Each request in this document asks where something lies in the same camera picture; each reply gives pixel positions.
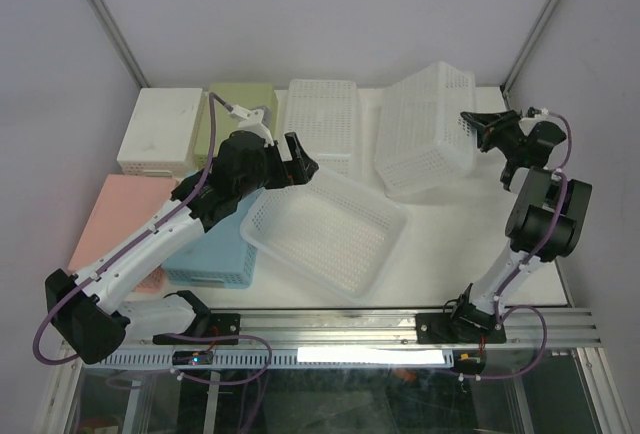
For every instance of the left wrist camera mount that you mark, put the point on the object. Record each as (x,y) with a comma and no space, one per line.
(251,121)

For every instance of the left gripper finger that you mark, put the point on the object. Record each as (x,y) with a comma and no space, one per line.
(301,170)
(296,152)

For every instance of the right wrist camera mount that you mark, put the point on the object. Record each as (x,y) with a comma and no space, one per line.
(535,115)

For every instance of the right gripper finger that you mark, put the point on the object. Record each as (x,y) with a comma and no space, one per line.
(489,141)
(493,124)

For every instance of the white slotted cable duct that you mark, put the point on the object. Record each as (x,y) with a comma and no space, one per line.
(304,357)

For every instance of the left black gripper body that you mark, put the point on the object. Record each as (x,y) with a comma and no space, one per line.
(272,173)

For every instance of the clear perforated basket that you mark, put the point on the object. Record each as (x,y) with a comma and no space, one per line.
(337,233)
(326,116)

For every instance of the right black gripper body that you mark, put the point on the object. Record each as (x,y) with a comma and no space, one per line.
(512,144)

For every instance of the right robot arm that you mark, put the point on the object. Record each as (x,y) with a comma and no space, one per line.
(548,215)

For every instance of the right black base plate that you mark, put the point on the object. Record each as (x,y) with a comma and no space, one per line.
(442,328)

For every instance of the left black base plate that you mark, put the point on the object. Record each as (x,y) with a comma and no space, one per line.
(220,326)

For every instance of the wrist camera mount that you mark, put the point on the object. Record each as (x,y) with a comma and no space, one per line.
(535,115)
(251,121)

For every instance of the pink perforated basket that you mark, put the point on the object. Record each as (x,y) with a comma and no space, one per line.
(124,205)

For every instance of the white perforated basket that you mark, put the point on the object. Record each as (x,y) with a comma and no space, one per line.
(160,137)

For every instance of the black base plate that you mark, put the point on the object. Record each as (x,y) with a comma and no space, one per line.
(442,328)
(220,326)

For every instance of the aluminium mounting rail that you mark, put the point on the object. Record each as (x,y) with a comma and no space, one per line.
(330,326)

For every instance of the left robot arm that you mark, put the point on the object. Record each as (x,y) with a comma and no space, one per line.
(90,309)

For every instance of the blue basket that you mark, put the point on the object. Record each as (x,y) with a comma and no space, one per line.
(221,258)

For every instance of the white bottom basket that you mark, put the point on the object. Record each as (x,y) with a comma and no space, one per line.
(422,140)

